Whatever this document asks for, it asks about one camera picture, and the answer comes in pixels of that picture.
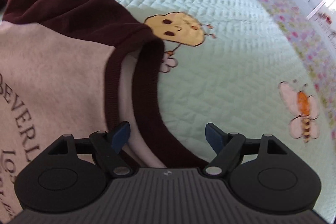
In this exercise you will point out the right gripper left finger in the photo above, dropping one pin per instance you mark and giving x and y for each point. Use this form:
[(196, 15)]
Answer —
[(107, 146)]

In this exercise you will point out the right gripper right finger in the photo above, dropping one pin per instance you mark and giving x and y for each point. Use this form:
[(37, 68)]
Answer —
[(228, 148)]

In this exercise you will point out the maroon and grey sweatshirt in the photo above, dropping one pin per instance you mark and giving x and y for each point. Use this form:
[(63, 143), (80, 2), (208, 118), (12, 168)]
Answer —
[(75, 67)]

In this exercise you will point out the mint quilted bee bedspread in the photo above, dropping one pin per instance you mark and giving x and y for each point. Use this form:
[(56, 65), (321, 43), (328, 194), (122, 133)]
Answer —
[(254, 67)]

